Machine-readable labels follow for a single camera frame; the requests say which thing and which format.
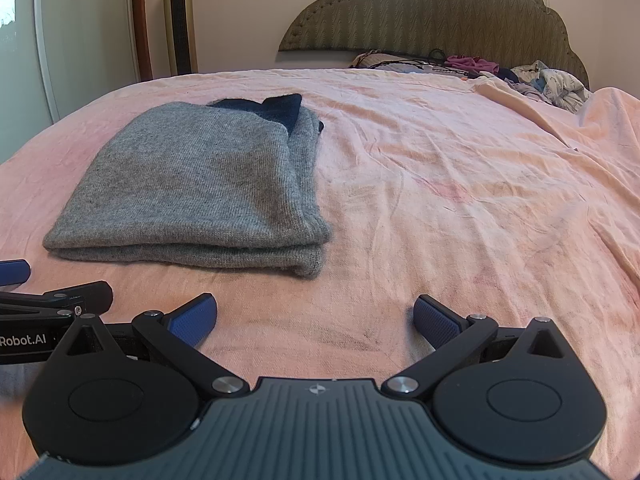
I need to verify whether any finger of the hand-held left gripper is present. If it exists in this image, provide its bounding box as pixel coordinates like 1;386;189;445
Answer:
0;281;114;319
0;258;32;289

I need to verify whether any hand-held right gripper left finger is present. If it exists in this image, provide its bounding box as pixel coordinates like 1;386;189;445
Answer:
63;293;251;404

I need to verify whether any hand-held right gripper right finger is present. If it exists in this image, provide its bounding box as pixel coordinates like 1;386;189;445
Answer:
381;294;576;404

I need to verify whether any grey sweater with navy sleeves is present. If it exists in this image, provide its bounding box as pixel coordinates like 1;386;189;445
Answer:
42;92;334;279

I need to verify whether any pile of light clothes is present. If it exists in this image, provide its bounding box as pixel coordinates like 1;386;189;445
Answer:
500;60;594;114

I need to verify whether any pink bed blanket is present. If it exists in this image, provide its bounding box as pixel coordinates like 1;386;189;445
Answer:
0;67;640;480

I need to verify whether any white wardrobe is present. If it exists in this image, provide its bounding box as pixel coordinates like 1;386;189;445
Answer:
0;0;142;167

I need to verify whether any magenta garment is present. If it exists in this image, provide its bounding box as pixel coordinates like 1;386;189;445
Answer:
444;55;501;76

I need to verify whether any gold tower air conditioner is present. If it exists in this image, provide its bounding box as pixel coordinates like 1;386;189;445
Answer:
160;0;200;77

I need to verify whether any olive padded headboard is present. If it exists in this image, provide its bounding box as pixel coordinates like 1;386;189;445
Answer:
277;0;591;92

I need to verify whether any black cable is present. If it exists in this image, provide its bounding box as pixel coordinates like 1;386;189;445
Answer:
372;48;472;79

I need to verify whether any brown wooden door frame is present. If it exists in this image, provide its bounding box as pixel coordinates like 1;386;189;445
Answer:
129;0;154;83

